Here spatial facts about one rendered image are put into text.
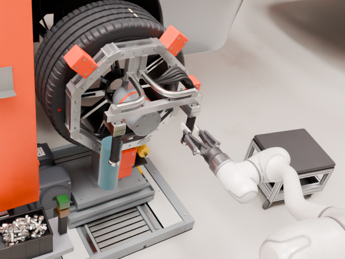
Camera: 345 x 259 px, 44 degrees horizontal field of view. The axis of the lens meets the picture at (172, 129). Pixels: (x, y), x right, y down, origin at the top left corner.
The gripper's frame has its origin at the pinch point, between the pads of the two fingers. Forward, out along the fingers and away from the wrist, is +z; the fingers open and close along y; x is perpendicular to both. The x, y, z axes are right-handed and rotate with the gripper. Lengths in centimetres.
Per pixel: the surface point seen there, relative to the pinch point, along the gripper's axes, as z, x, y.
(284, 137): 17, -49, 95
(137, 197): 23, -66, -4
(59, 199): -2, -17, -57
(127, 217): 20, -77, -10
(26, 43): 11, 43, -63
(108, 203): 26, -68, -19
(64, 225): -4, -32, -55
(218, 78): 127, -83, 133
